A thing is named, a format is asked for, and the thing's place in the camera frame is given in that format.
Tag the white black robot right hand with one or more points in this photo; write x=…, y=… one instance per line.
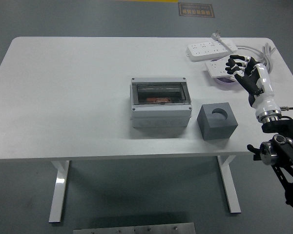
x=263, y=97

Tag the smoky transparent hinged lid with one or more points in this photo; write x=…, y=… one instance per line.
x=161, y=90

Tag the grey plastic enclosure box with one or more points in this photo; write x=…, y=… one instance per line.
x=161, y=115

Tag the orange cylindrical battery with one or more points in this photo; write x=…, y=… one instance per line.
x=152, y=100

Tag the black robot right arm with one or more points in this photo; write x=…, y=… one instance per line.
x=280, y=126

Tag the purple round disc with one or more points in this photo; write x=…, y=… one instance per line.
x=224, y=82

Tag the grey block with round hole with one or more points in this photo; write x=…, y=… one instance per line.
x=217, y=129

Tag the small white socket strip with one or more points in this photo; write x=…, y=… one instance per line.
x=215, y=68

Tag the long white power strip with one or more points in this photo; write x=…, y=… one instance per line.
x=205, y=50

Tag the white table leg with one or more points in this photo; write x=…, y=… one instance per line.
x=58, y=190
x=230, y=190

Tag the brown floor sign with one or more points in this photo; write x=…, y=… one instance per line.
x=195, y=10

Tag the grey metal plate with screws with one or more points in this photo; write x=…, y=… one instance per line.
x=134, y=229

